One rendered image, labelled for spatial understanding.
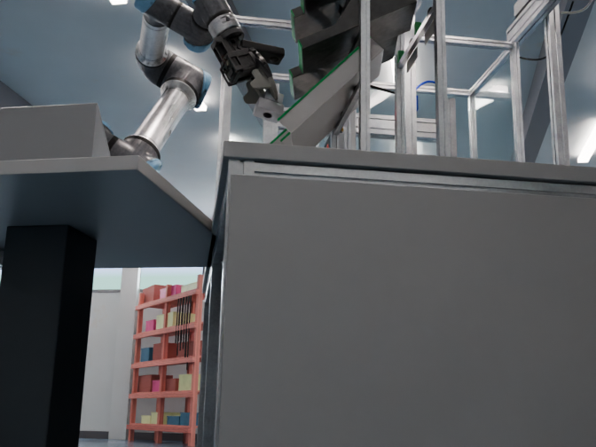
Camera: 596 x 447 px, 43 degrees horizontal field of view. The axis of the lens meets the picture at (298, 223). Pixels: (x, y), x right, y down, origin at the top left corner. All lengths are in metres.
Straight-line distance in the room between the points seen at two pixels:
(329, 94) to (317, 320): 0.58
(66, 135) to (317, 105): 0.62
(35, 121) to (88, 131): 0.14
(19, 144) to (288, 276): 0.90
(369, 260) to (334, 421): 0.27
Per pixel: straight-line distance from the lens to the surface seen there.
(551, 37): 3.29
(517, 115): 3.33
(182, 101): 2.31
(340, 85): 1.67
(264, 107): 1.83
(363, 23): 1.70
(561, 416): 1.39
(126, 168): 1.42
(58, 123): 1.91
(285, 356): 1.25
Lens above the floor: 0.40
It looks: 14 degrees up
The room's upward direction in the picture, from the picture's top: 1 degrees clockwise
